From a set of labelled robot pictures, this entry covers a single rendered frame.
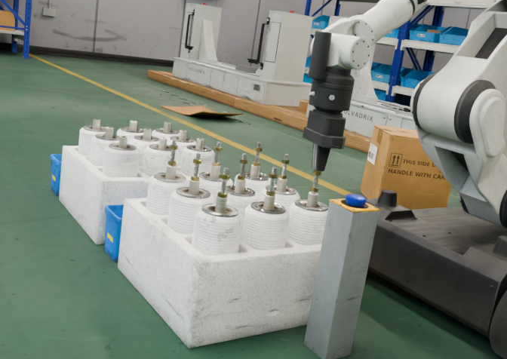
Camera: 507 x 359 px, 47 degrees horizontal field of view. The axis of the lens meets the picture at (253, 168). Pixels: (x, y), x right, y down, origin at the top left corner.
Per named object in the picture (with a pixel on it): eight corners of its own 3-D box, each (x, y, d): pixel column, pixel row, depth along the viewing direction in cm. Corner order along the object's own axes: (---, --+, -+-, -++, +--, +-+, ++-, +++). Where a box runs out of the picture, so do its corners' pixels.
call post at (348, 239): (329, 338, 124) (355, 199, 117) (351, 355, 118) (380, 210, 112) (302, 344, 120) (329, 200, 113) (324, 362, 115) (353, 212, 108)
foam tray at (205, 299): (249, 253, 165) (258, 193, 161) (339, 319, 134) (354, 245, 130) (117, 268, 143) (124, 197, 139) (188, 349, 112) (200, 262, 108)
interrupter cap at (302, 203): (321, 203, 134) (321, 200, 134) (333, 213, 127) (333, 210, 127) (290, 200, 132) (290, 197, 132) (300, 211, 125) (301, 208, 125)
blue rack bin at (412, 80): (425, 88, 714) (428, 71, 709) (450, 93, 684) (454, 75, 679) (397, 85, 685) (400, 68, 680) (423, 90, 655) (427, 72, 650)
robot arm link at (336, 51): (330, 86, 130) (339, 35, 127) (367, 94, 122) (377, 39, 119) (293, 83, 123) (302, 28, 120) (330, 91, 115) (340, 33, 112)
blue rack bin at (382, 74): (394, 82, 753) (397, 65, 748) (416, 87, 723) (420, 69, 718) (366, 79, 724) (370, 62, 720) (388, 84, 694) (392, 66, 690)
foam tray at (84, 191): (170, 196, 207) (176, 147, 203) (222, 235, 176) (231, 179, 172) (58, 200, 186) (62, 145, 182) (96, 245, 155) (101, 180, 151)
